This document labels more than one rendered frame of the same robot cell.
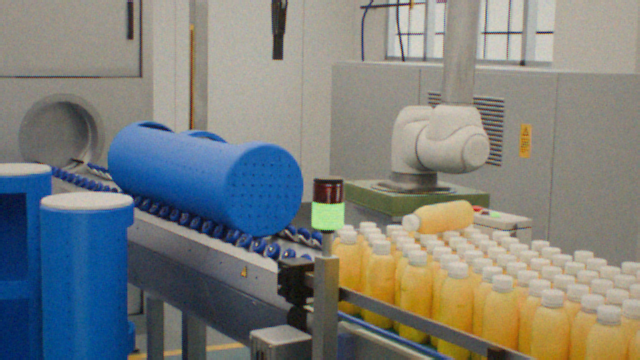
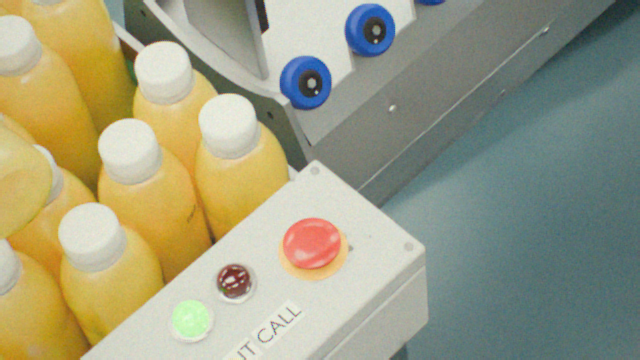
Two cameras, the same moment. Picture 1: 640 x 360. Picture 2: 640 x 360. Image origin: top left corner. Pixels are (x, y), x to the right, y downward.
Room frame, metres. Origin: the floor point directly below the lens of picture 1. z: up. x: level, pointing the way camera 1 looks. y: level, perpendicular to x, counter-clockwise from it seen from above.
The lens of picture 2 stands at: (2.35, -0.81, 1.76)
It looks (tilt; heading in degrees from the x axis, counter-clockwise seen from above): 56 degrees down; 91
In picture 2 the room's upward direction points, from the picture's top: 11 degrees counter-clockwise
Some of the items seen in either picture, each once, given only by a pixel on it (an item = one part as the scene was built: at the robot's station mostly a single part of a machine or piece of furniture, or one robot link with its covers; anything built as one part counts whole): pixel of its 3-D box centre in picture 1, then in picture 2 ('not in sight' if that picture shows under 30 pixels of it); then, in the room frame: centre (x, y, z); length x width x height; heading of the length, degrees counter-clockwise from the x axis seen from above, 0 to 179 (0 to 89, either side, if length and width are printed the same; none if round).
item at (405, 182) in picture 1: (410, 179); not in sight; (2.99, -0.30, 1.09); 0.22 x 0.18 x 0.06; 30
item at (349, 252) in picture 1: (347, 275); not in sight; (2.07, -0.07, 0.99); 0.07 x 0.07 x 0.18
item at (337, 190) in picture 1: (328, 192); not in sight; (1.78, -0.01, 1.23); 0.06 x 0.06 x 0.04
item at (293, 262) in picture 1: (297, 281); not in sight; (2.15, 0.05, 0.95); 0.10 x 0.07 x 0.10; 126
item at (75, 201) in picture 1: (87, 200); not in sight; (2.76, 0.73, 1.03); 0.28 x 0.28 x 0.01
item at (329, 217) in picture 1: (328, 214); not in sight; (1.78, -0.01, 1.18); 0.06 x 0.06 x 0.05
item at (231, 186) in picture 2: not in sight; (248, 197); (2.30, -0.29, 0.99); 0.07 x 0.07 x 0.18
